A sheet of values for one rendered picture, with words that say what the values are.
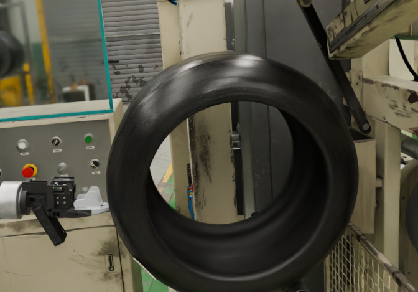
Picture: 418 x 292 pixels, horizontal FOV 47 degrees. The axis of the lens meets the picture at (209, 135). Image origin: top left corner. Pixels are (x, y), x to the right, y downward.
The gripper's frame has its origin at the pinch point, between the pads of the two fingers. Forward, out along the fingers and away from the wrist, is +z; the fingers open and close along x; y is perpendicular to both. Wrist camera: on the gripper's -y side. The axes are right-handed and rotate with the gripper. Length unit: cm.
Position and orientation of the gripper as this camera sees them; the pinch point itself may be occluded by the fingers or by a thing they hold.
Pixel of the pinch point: (108, 209)
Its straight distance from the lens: 122.8
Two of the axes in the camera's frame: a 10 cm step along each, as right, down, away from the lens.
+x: -1.0, -2.2, 9.7
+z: 9.9, 0.3, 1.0
